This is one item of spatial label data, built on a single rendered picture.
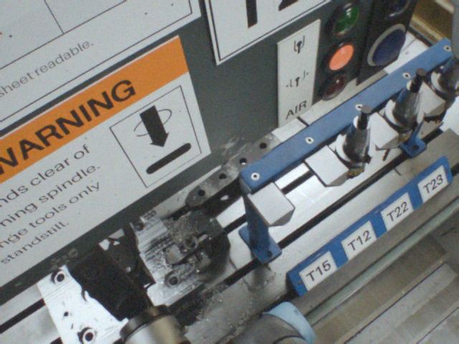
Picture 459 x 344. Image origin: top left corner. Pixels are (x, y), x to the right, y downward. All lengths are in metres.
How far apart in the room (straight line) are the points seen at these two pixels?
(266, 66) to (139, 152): 0.09
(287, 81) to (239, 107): 0.04
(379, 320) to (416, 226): 0.25
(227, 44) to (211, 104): 0.04
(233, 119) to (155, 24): 0.10
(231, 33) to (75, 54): 0.08
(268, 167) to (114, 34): 0.54
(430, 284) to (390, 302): 0.13
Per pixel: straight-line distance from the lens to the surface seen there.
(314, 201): 1.03
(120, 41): 0.19
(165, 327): 0.57
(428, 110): 0.81
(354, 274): 0.99
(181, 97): 0.23
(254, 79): 0.26
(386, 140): 0.75
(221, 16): 0.21
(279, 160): 0.70
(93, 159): 0.23
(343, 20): 0.27
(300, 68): 0.28
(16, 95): 0.19
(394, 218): 1.01
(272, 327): 0.65
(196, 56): 0.22
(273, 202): 0.68
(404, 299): 1.18
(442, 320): 1.22
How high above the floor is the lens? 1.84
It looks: 61 degrees down
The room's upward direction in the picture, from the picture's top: 11 degrees counter-clockwise
